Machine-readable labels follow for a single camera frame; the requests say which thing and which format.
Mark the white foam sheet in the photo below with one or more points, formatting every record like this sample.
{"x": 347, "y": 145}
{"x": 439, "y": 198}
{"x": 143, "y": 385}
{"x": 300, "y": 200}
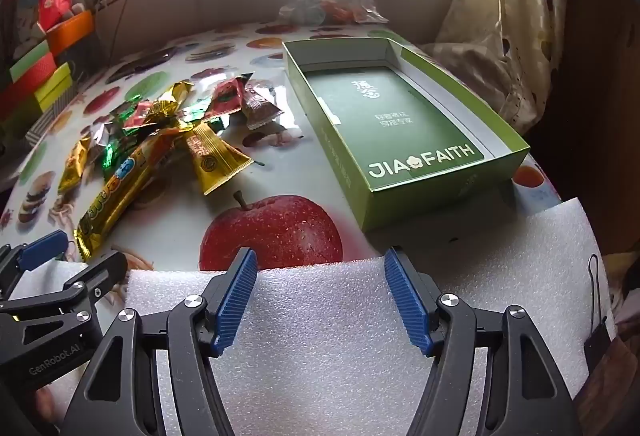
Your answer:
{"x": 325, "y": 316}

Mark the red box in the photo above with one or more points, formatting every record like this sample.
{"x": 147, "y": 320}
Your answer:
{"x": 25, "y": 80}

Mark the pile of snack packets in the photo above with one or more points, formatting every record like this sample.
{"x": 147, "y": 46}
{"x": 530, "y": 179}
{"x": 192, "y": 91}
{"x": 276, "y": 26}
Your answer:
{"x": 165, "y": 115}

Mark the striped box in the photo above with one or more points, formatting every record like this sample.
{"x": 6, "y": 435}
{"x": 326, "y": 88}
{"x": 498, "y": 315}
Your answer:
{"x": 45, "y": 123}

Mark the green cardboard box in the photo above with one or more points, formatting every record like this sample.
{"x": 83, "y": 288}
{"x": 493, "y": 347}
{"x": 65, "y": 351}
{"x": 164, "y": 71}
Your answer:
{"x": 425, "y": 125}

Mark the yellow-green box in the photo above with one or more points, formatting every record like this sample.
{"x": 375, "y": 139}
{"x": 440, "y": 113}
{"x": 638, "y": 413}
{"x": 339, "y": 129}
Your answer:
{"x": 52, "y": 88}

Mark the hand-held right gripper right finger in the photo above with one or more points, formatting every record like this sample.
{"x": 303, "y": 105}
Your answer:
{"x": 405, "y": 301}

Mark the cream patterned curtain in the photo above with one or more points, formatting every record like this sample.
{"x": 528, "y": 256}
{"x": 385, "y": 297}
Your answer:
{"x": 500, "y": 15}

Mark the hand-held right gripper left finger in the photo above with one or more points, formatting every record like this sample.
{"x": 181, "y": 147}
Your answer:
{"x": 235, "y": 301}

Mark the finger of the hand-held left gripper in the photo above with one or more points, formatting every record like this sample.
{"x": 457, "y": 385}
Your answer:
{"x": 42, "y": 248}
{"x": 100, "y": 268}

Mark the orange box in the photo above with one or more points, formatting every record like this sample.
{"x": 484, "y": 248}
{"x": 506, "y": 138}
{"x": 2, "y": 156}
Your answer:
{"x": 70, "y": 35}

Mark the light green box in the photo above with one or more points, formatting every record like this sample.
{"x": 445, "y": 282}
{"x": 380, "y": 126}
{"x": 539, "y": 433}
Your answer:
{"x": 30, "y": 60}

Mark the black binder clip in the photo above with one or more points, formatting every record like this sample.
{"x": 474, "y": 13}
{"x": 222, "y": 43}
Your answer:
{"x": 597, "y": 346}

